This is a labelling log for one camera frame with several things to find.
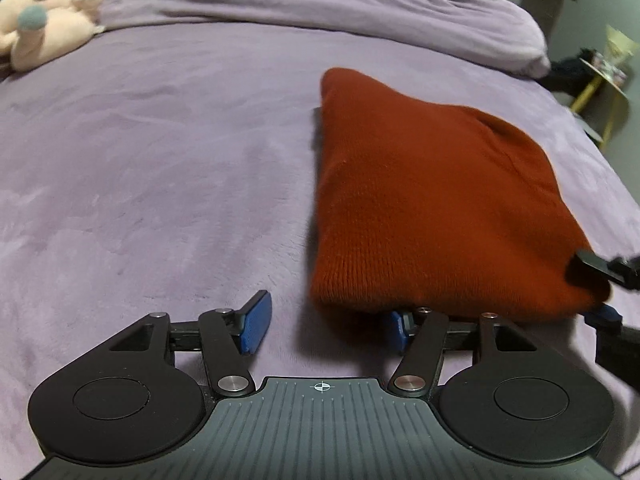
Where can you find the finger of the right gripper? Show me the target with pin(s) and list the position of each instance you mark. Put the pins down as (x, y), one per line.
(621, 271)
(618, 346)

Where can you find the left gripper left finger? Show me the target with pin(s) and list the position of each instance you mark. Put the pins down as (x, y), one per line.
(149, 387)

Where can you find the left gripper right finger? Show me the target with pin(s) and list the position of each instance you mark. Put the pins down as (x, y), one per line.
(498, 390)

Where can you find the red knit sweater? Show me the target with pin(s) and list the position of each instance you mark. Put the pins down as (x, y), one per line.
(438, 206)

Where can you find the black clothing heap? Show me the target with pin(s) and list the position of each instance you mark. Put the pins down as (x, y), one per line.
(570, 75)

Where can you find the yellow legged side table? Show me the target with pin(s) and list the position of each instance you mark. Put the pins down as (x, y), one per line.
(599, 80)

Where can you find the white bouquet on table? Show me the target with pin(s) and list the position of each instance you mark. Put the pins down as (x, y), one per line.
(618, 50)

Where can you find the purple bed sheet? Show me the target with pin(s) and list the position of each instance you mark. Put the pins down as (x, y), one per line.
(171, 168)

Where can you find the pink plush toy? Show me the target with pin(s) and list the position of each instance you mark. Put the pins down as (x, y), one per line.
(36, 32)

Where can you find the purple rumpled blanket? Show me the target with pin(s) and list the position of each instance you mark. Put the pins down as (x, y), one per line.
(494, 33)

